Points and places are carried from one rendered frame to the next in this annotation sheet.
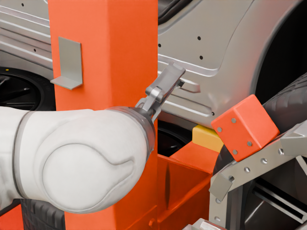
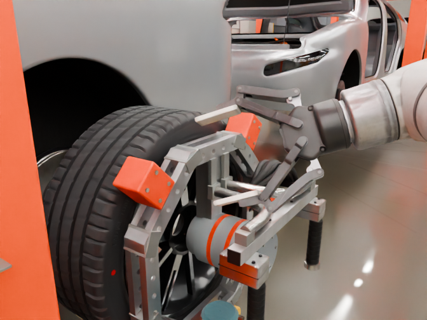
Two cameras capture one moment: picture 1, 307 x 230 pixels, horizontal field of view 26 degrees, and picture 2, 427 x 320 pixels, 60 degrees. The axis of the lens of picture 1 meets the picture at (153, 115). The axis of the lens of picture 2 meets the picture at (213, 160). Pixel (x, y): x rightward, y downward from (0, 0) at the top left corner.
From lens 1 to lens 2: 1.16 m
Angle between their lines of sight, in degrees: 84
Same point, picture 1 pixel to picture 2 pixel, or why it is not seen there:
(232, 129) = (155, 181)
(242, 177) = (166, 219)
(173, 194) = not seen: outside the picture
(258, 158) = (174, 192)
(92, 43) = (9, 178)
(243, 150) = (165, 193)
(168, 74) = (261, 89)
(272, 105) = not seen: hidden behind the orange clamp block
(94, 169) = not seen: outside the picture
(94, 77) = (18, 230)
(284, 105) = (144, 153)
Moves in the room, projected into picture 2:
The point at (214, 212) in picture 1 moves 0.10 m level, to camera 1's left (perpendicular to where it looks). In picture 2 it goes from (150, 274) to (145, 306)
